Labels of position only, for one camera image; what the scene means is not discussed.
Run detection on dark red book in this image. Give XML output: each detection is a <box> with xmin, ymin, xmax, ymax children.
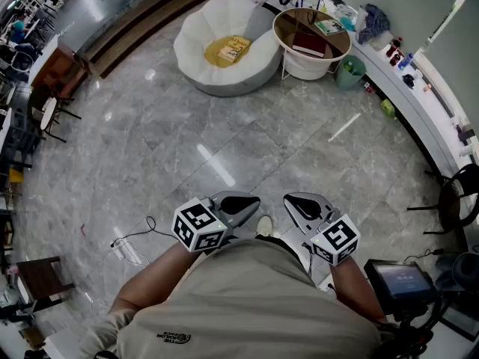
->
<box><xmin>291</xmin><ymin>31</ymin><xmax>328</xmax><ymax>59</ymax></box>

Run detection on person's black trousers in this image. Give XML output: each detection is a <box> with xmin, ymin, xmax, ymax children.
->
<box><xmin>255</xmin><ymin>233</ymin><xmax>299</xmax><ymax>258</ymax></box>

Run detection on yellow book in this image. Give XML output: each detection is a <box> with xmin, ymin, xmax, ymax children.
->
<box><xmin>217</xmin><ymin>35</ymin><xmax>252</xmax><ymax>64</ymax></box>

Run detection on white flower-shaped pouf chair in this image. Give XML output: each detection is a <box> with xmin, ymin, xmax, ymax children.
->
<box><xmin>173</xmin><ymin>0</ymin><xmax>284</xmax><ymax>98</ymax></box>

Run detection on black recording monitor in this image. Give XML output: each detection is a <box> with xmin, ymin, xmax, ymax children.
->
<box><xmin>363</xmin><ymin>258</ymin><xmax>439</xmax><ymax>310</ymax></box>

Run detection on green magazine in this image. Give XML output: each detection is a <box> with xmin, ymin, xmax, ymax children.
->
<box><xmin>314</xmin><ymin>18</ymin><xmax>347</xmax><ymax>37</ymax></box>

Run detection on white power strip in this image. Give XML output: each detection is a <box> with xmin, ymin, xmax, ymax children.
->
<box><xmin>110</xmin><ymin>237</ymin><xmax>144</xmax><ymax>266</ymax></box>

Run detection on black metal chair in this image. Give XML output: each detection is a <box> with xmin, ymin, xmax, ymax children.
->
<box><xmin>406</xmin><ymin>162</ymin><xmax>479</xmax><ymax>236</ymax></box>

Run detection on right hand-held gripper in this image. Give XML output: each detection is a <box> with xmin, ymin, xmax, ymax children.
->
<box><xmin>283</xmin><ymin>191</ymin><xmax>361</xmax><ymax>267</ymax></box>

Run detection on person's white shoe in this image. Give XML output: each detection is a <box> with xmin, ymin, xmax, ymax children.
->
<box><xmin>256</xmin><ymin>215</ymin><xmax>275</xmax><ymax>237</ymax></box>

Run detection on black floor cable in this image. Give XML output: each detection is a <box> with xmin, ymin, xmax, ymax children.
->
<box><xmin>111</xmin><ymin>215</ymin><xmax>177</xmax><ymax>248</ymax></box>

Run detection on brown wooden cabinet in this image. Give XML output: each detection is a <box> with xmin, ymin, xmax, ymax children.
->
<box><xmin>29</xmin><ymin>34</ymin><xmax>91</xmax><ymax>97</ymax></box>

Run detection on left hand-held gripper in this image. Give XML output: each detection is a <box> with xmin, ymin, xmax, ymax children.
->
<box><xmin>171</xmin><ymin>191</ymin><xmax>262</xmax><ymax>256</ymax></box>

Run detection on person's left forearm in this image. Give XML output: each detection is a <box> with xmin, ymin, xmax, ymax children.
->
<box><xmin>108</xmin><ymin>240</ymin><xmax>204</xmax><ymax>316</ymax></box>

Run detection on person's right forearm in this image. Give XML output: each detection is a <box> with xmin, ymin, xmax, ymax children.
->
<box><xmin>329</xmin><ymin>255</ymin><xmax>389</xmax><ymax>325</ymax></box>

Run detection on long white ledge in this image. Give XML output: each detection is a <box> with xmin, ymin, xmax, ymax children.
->
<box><xmin>230</xmin><ymin>0</ymin><xmax>479</xmax><ymax>186</ymax></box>

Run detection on dark wooden stool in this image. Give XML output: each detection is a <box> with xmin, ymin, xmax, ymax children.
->
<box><xmin>16</xmin><ymin>255</ymin><xmax>76</xmax><ymax>314</ymax></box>

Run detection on wooden steps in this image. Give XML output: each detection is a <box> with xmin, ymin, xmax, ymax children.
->
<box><xmin>79</xmin><ymin>0</ymin><xmax>217</xmax><ymax>80</ymax></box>

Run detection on small round white table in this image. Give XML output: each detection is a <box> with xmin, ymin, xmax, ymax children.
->
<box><xmin>39</xmin><ymin>96</ymin><xmax>58</xmax><ymax>131</ymax></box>

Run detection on white floor tape strip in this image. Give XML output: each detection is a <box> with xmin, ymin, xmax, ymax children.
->
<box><xmin>327</xmin><ymin>112</ymin><xmax>362</xmax><ymax>143</ymax></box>

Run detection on blue knitted cloth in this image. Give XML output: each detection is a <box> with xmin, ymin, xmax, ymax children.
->
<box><xmin>356</xmin><ymin>3</ymin><xmax>391</xmax><ymax>46</ymax></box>

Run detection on green waste bin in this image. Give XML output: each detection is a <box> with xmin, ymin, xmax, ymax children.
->
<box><xmin>334</xmin><ymin>54</ymin><xmax>368</xmax><ymax>91</ymax></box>

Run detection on person's beige shirt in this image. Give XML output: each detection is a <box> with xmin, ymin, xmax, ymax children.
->
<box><xmin>77</xmin><ymin>236</ymin><xmax>383</xmax><ymax>359</ymax></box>

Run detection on light green floor object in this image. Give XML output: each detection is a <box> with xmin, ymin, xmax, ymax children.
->
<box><xmin>380</xmin><ymin>99</ymin><xmax>397</xmax><ymax>120</ymax></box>

